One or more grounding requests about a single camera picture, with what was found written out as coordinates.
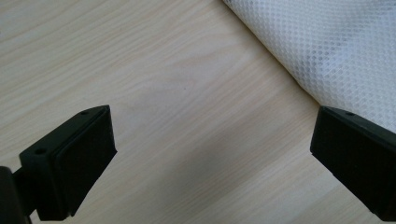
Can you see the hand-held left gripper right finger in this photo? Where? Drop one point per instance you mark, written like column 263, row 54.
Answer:
column 358, row 155

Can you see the white cloth bag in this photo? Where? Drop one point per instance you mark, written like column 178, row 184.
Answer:
column 327, row 46

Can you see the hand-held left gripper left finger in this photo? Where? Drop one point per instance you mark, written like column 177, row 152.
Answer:
column 77, row 161

